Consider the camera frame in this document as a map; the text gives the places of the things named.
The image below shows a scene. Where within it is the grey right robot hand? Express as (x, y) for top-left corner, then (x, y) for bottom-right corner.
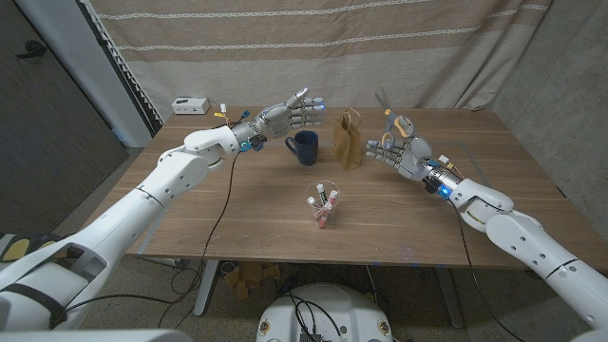
(365, 134), (465, 197)

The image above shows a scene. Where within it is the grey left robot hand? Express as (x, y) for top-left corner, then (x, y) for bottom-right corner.
(232, 86), (327, 146)

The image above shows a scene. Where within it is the brown paper bag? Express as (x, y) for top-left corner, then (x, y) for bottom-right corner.
(332, 107), (363, 172)

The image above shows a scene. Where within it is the navy blue mug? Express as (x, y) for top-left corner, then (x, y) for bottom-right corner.
(284, 129), (320, 167)

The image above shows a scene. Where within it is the clear plastic cup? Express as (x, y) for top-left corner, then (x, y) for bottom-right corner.
(305, 180), (341, 230)

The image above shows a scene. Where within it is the beige striped curtain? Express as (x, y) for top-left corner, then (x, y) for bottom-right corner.
(87, 0), (555, 111)

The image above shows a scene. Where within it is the white power strip box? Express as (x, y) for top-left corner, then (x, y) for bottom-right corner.
(171, 97), (212, 116)

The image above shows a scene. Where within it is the grey table leg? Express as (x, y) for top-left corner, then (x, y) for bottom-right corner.
(435, 267), (465, 330)

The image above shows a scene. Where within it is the pile of wooden blocks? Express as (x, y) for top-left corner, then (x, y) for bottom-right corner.
(222, 262), (282, 300)

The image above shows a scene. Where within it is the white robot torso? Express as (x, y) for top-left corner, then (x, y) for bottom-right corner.
(256, 282), (394, 342)

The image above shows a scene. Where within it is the white table leg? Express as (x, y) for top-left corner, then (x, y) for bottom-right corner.
(193, 259), (220, 318)

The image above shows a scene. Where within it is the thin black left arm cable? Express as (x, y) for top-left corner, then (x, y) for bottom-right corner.
(64, 151), (241, 314)

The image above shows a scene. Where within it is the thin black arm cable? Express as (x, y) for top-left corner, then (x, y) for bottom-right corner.
(448, 198), (517, 342)
(64, 151), (241, 314)

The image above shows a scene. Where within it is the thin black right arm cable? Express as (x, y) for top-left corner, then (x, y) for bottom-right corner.
(448, 198), (517, 342)

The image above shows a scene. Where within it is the black torso cable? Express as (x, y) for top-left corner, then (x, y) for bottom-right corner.
(283, 294), (344, 342)

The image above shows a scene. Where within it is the white door frame post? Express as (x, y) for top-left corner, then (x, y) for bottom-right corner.
(13, 0), (153, 148)

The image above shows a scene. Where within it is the black door handle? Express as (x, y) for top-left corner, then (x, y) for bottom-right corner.
(15, 40), (48, 61)

